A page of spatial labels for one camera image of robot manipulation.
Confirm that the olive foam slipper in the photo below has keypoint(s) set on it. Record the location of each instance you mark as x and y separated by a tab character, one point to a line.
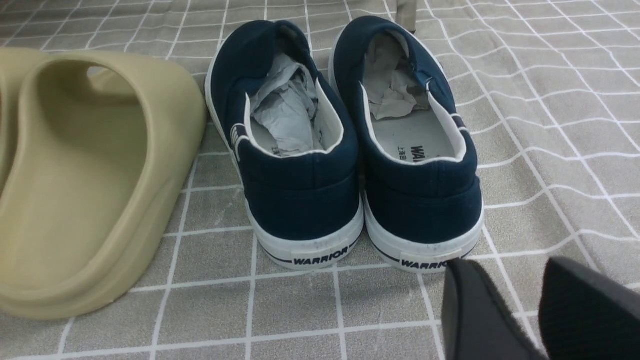
105	143
15	64

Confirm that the navy slip-on shoe left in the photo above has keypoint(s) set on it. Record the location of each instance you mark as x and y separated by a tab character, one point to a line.
292	143

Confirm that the navy slip-on shoe right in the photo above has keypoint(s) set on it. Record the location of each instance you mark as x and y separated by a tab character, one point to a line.
422	198

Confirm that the silver metal shoe rack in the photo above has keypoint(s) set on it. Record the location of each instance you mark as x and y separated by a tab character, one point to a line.
406	14

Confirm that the olive foam slipper right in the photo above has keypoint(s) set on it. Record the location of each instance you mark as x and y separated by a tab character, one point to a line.
105	143

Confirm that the olive foam slipper left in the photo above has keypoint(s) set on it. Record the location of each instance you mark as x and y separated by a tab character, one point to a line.
15	64

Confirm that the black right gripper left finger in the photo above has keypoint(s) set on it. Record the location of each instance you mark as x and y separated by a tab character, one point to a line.
477	324

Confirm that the navy slip-on shoe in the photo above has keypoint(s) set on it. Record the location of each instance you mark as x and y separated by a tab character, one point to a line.
422	198
292	143

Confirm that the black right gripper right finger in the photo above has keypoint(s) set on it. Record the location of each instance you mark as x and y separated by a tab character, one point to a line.
584	315

